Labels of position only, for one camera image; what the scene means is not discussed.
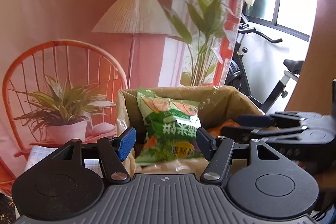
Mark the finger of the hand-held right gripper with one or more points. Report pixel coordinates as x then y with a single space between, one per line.
262 120
241 133

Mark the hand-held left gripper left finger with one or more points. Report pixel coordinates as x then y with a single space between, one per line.
127 142

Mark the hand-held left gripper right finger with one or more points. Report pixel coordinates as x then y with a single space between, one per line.
204 144

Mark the orange snack packet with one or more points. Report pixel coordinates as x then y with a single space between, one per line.
225 123

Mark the green snack bag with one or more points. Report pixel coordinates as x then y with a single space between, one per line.
170 132

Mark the brown cardboard box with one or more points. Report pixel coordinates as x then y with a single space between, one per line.
215 103

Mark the black exercise bike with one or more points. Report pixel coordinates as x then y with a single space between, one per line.
292 65

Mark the wooden door panel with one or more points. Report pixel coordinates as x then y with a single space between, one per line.
323 56

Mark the printed room wall backdrop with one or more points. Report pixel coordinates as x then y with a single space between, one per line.
65 3

